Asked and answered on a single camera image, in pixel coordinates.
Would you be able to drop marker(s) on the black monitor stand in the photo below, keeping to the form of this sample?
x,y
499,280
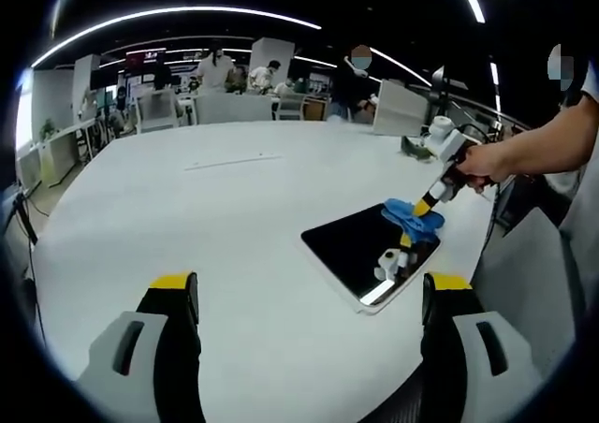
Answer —
x,y
25,217

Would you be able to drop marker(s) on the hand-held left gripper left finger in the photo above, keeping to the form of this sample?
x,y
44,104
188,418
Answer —
x,y
140,348

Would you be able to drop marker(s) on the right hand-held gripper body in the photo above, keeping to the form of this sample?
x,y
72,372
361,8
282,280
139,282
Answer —
x,y
451,147

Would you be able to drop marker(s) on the red wall screen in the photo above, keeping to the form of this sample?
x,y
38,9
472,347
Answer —
x,y
145,60

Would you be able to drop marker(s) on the grey mesh office chair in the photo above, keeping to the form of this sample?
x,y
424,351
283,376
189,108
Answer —
x,y
529,278

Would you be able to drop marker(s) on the grey desk partition panel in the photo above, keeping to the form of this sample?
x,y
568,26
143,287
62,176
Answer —
x,y
400,109

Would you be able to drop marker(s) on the green potted plant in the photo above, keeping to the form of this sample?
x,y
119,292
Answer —
x,y
48,128

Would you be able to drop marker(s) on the white shelf unit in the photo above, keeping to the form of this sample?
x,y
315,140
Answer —
x,y
61,156

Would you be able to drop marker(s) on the person's right hand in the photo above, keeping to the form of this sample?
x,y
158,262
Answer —
x,y
486,165

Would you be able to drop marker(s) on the white background chair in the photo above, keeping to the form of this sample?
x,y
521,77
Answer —
x,y
156,112

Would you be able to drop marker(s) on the black tablet with white edge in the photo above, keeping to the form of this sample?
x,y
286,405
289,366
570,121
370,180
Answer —
x,y
346,250

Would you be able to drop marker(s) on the dark curved headset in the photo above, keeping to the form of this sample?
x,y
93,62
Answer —
x,y
413,149

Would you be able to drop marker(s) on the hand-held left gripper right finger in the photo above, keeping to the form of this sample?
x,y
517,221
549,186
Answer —
x,y
468,348

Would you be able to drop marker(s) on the blue cleaning cloth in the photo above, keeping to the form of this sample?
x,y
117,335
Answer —
x,y
412,219

